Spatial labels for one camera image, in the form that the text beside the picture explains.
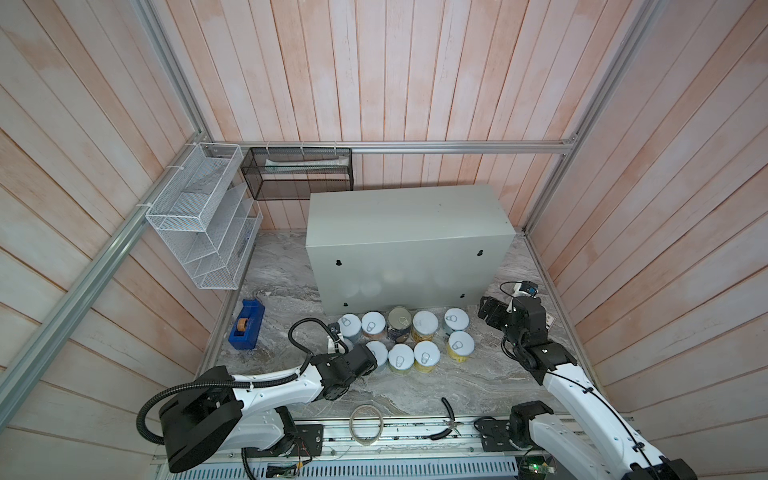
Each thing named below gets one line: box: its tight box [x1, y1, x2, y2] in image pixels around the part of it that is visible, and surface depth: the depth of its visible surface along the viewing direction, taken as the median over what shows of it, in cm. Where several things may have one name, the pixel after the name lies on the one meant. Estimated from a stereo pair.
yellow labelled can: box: [447, 331, 475, 363], surface depth 86 cm
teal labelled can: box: [337, 313, 361, 343], surface depth 90 cm
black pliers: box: [429, 397, 464, 441], surface depth 78 cm
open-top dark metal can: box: [387, 306, 412, 343], surface depth 86 cm
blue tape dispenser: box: [228, 299, 266, 350], surface depth 91 cm
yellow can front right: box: [414, 340, 441, 373], surface depth 84 cm
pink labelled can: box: [444, 307, 470, 331], surface depth 90 cm
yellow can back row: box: [412, 310, 439, 343], surface depth 88 cm
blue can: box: [366, 340, 388, 367], surface depth 85 cm
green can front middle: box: [387, 343, 415, 375], surface depth 83 cm
